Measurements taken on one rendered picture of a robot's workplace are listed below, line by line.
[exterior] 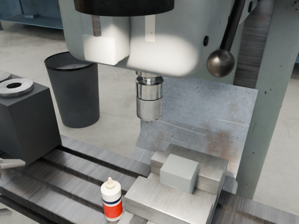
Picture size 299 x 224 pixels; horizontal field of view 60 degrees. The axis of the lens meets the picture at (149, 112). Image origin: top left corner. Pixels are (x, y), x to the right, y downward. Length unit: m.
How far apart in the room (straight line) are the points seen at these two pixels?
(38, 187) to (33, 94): 0.23
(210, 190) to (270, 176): 1.68
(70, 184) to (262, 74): 0.58
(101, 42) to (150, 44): 0.06
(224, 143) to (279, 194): 1.36
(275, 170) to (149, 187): 1.85
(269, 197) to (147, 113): 1.70
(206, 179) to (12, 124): 0.47
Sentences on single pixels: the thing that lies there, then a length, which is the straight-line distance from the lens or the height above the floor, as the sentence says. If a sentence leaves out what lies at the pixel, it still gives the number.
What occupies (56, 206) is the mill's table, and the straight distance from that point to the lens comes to 0.66.
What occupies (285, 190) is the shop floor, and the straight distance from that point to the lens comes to 2.17.
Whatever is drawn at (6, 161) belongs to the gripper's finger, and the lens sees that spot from 0.59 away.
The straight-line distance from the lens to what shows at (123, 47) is 0.30.
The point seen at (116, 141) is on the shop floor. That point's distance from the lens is 2.37.
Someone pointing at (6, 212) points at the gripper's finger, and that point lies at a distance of 0.63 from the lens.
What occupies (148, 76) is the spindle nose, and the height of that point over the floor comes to 1.28.
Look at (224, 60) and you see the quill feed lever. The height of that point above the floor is 1.35.
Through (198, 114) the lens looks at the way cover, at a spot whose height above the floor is 1.02.
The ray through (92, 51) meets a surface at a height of 1.35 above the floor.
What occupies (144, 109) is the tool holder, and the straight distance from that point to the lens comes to 0.43.
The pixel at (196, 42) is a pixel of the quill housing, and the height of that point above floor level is 1.36.
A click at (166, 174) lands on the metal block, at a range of 0.50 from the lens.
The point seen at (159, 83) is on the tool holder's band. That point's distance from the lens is 0.42.
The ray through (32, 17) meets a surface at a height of 0.26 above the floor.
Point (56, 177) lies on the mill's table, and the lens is 0.72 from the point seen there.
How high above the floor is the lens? 1.45
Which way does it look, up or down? 31 degrees down
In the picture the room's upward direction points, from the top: straight up
